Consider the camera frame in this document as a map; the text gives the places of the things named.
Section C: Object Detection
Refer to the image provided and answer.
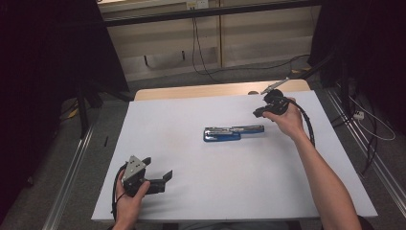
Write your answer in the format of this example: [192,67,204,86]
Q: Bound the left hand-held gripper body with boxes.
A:
[122,155,151,197]

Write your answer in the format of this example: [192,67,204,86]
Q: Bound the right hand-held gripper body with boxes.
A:
[259,77,291,117]

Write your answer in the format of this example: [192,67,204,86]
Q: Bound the blue stapler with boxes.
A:
[203,125,265,144]

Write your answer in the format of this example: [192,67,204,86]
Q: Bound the person's right hand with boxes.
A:
[270,97,305,141]

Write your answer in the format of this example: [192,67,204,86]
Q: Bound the person's left hand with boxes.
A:
[114,177,151,225]

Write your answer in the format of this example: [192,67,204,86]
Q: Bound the white table mat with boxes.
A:
[91,90,378,222]

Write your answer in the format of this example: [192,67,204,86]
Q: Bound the beige wooden cabinet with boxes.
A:
[97,0,322,82]

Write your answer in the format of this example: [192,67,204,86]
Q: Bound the black metal stand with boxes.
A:
[76,80,135,139]

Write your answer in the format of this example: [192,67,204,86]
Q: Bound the person's grey clothing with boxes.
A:
[178,220,291,230]

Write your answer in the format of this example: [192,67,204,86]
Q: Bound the black curtain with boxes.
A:
[306,0,406,137]
[0,0,130,223]

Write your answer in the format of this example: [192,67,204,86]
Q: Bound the black horizontal bar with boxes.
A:
[102,0,322,28]

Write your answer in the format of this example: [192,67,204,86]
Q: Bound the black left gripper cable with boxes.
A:
[110,162,129,222]

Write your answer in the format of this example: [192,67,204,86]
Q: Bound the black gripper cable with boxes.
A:
[110,162,129,222]
[287,97,317,149]

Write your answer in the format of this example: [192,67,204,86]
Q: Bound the black floor cable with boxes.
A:
[219,53,311,81]

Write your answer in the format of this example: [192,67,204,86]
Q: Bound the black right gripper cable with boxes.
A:
[287,97,317,149]

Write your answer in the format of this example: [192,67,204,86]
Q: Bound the aluminium floor rail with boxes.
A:
[325,88,406,219]
[42,124,96,230]

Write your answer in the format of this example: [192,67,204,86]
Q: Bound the black hanging cables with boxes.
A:
[191,16,222,84]

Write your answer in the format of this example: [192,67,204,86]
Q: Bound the black cable bundle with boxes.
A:
[329,103,380,177]

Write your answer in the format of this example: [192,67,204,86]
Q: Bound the white cable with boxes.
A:
[349,95,396,142]

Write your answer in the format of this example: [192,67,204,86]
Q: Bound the white wall socket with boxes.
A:
[186,0,210,11]

